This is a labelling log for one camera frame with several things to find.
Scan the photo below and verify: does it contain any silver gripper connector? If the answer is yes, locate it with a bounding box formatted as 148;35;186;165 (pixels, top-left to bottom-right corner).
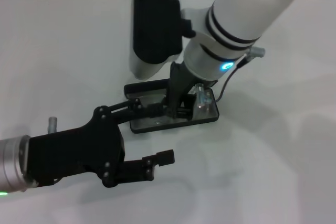
194;83;213;105
48;116;58;134

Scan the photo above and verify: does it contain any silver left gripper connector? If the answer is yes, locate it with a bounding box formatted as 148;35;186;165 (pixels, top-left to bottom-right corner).
48;116;58;134

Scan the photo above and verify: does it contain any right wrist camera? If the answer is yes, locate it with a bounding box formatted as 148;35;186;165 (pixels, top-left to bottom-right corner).
129;0;197;81

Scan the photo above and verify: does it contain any black glasses case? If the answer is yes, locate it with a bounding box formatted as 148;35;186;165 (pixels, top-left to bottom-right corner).
123;78;220;134

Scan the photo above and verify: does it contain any grey right gripper cable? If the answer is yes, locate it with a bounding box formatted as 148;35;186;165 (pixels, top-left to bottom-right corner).
215;46;266;104

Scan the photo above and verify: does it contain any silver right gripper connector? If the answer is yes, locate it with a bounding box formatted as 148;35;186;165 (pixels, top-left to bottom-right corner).
194;83;213;105

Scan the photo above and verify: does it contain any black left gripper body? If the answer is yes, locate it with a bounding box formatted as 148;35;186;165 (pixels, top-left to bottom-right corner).
25;105;126;188

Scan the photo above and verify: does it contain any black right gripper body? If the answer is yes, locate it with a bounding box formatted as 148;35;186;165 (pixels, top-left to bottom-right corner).
167;61;219;110

